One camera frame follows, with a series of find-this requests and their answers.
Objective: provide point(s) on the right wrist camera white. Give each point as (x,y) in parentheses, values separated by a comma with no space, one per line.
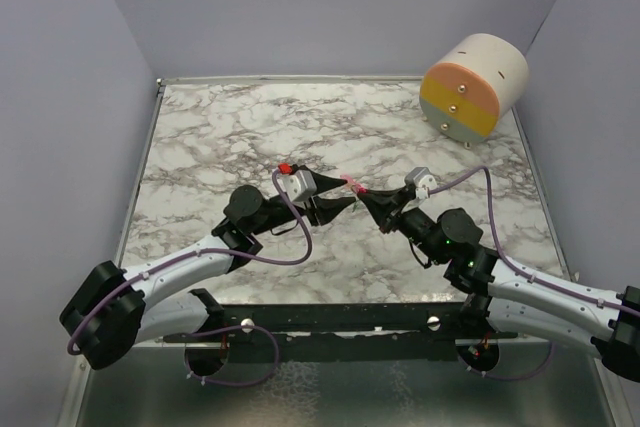
(422,181)

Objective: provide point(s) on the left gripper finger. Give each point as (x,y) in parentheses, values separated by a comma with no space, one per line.
(324,211)
(325,183)

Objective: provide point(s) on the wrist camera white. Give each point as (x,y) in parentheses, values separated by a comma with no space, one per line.
(422,181)
(298,182)

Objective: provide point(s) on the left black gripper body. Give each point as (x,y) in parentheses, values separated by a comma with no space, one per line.
(279,216)

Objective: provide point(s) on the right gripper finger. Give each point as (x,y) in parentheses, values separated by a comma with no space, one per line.
(384,210)
(400,196)

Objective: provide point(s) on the round three-drawer mini cabinet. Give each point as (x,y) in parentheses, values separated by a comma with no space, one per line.
(466,93)

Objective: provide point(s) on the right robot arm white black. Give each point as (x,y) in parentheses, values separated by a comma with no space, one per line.
(511,297)

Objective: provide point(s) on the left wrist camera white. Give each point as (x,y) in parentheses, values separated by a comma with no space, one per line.
(298,182)

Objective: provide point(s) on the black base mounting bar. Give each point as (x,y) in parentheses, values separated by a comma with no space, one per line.
(343,332)

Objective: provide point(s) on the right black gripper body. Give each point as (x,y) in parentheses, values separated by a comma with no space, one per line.
(418,227)

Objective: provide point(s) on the pink key tag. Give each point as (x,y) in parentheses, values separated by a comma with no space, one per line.
(351,184)

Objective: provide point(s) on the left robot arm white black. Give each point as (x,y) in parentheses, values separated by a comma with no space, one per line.
(105,315)

